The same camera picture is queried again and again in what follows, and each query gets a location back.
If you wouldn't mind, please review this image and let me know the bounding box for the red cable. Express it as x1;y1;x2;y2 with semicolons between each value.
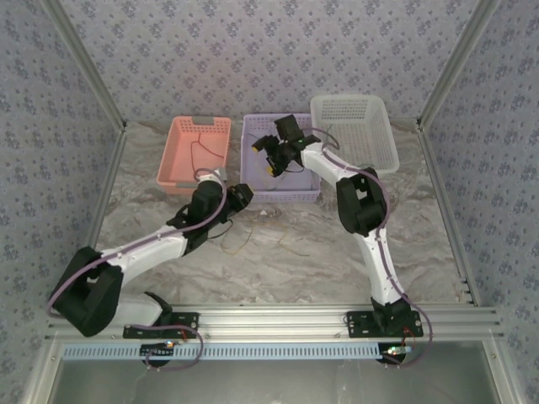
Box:
189;132;224;174

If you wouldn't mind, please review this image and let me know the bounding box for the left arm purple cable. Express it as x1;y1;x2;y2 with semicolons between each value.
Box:
45;167;231;372

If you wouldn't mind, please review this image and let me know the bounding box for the grey metal panel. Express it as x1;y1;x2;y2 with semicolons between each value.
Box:
24;359;506;404

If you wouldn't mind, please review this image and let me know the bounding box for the small controller board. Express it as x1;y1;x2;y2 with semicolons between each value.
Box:
380;343;414;365
140;343;177;358

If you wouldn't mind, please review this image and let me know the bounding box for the aluminium side rail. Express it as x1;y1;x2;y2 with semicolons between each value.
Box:
23;121;130;404
415;121;523;404

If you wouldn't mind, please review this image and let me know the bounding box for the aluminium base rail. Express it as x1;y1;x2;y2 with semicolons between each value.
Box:
45;303;504;343

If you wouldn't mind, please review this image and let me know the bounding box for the aluminium frame post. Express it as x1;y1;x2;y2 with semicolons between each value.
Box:
415;0;503;130
40;0;129;130

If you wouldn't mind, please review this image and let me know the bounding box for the orange plastic basket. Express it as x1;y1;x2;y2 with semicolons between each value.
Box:
155;116;232;197

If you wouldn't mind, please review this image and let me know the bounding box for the white perforated plastic basket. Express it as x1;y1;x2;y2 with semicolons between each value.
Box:
310;94;401;173

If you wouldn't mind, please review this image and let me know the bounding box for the purple plastic basket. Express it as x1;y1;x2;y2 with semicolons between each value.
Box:
239;112;323;205

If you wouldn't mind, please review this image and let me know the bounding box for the white slotted cable duct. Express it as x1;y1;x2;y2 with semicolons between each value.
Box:
61;341;382;362

